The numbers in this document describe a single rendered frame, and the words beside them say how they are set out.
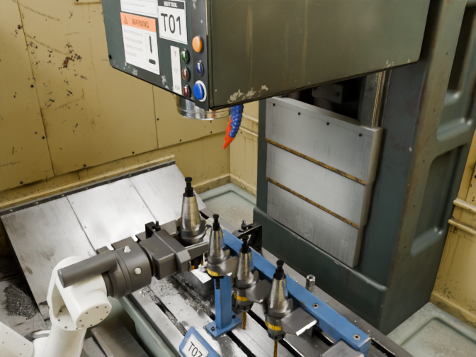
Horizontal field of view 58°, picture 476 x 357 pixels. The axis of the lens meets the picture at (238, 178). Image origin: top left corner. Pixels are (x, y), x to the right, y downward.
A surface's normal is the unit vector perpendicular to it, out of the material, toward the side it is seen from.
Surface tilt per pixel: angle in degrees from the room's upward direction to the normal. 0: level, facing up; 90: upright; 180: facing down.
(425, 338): 0
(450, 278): 90
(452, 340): 0
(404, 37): 90
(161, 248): 0
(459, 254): 90
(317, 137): 90
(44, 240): 24
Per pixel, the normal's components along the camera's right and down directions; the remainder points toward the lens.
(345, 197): -0.79, 0.29
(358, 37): 0.62, 0.36
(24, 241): 0.25, -0.67
